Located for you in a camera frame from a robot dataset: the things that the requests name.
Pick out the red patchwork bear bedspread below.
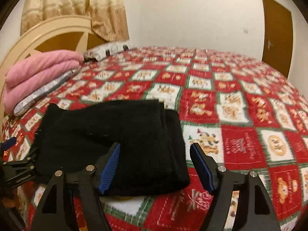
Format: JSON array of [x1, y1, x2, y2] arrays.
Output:
[[3, 47, 307, 230]]

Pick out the grey patterned folded quilt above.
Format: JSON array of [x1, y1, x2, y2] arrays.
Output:
[[13, 67, 81, 116]]

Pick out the beige patterned curtain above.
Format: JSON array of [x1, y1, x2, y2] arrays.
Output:
[[21, 0, 129, 42]]

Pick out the pink folded blanket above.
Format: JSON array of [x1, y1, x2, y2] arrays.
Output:
[[3, 49, 84, 114]]

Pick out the brown wooden door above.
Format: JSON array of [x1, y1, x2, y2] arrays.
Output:
[[262, 0, 293, 77]]

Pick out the cream wooden headboard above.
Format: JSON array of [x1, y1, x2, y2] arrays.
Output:
[[0, 15, 107, 140]]

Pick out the grey patterned pillow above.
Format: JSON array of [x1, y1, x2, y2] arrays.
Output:
[[83, 41, 134, 62]]

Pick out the black pants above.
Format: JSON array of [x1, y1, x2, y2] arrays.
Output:
[[30, 100, 190, 197]]

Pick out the person's left hand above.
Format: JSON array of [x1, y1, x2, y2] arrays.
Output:
[[1, 188, 20, 209]]

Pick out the silver door handle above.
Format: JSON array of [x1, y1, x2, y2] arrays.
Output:
[[267, 41, 273, 49]]

